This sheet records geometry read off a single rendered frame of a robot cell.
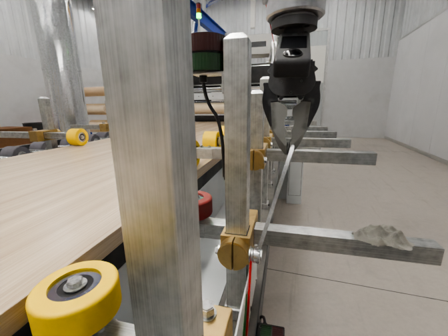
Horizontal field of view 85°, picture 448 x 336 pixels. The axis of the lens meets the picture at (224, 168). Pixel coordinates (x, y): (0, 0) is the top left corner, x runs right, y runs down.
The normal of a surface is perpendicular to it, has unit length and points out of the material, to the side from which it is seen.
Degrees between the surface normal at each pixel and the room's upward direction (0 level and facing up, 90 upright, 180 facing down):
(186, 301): 90
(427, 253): 90
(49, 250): 0
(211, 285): 0
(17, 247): 0
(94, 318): 90
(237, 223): 90
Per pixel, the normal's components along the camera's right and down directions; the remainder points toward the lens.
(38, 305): -0.01, -0.97
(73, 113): 0.62, 0.18
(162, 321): -0.24, 0.24
